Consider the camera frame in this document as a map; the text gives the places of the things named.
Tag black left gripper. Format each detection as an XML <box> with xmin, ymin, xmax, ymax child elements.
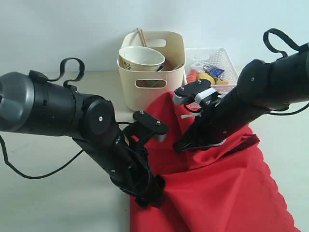
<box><xmin>73</xmin><ymin>130</ymin><xmax>166</xmax><ymax>208</ymax></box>

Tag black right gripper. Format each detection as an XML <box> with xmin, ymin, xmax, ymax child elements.
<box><xmin>173</xmin><ymin>90</ymin><xmax>269</xmax><ymax>153</ymax></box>

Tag red tablecloth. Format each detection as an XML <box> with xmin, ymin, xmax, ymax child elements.
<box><xmin>130</xmin><ymin>92</ymin><xmax>297</xmax><ymax>232</ymax></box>

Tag red grilled sausage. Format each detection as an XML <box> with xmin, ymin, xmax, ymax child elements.
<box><xmin>186</xmin><ymin>69</ymin><xmax>198</xmax><ymax>84</ymax></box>

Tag yellow lemon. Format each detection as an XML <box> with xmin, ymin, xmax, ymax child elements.
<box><xmin>197</xmin><ymin>73</ymin><xmax>216</xmax><ymax>85</ymax></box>

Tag yellow cheese wedge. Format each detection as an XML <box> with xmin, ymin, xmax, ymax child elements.
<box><xmin>216</xmin><ymin>80</ymin><xmax>229</xmax><ymax>85</ymax></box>

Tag blue white milk carton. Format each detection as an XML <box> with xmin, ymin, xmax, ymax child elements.
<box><xmin>190</xmin><ymin>60</ymin><xmax>225</xmax><ymax>80</ymax></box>

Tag brown wooden plate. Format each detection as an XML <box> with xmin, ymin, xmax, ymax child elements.
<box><xmin>162</xmin><ymin>59</ymin><xmax>177</xmax><ymax>72</ymax></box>

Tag white ceramic floral bowl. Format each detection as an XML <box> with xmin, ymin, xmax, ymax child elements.
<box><xmin>118</xmin><ymin>46</ymin><xmax>165</xmax><ymax>72</ymax></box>

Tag dark wooden spoon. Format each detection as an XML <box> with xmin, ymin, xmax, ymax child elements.
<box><xmin>143</xmin><ymin>80</ymin><xmax>160</xmax><ymax>88</ymax></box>

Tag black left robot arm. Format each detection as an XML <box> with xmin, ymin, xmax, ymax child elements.
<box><xmin>0</xmin><ymin>71</ymin><xmax>168</xmax><ymax>208</ymax></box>

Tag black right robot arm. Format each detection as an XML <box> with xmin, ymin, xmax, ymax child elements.
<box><xmin>173</xmin><ymin>44</ymin><xmax>309</xmax><ymax>153</ymax></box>

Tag cream plastic storage bin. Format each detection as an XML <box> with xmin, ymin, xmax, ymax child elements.
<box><xmin>117</xmin><ymin>31</ymin><xmax>186</xmax><ymax>111</ymax></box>

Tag white perforated plastic basket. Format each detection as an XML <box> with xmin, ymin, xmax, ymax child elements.
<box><xmin>184</xmin><ymin>48</ymin><xmax>239</xmax><ymax>94</ymax></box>

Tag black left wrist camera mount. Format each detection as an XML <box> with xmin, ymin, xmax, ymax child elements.
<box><xmin>123</xmin><ymin>111</ymin><xmax>169</xmax><ymax>145</ymax></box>

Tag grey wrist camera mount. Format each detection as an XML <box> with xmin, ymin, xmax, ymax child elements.
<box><xmin>173</xmin><ymin>79</ymin><xmax>221</xmax><ymax>105</ymax></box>

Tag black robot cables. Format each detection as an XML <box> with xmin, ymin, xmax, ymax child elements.
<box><xmin>181</xmin><ymin>28</ymin><xmax>309</xmax><ymax>119</ymax></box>

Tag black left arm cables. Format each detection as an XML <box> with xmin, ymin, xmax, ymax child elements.
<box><xmin>0</xmin><ymin>57</ymin><xmax>150</xmax><ymax>180</ymax></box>

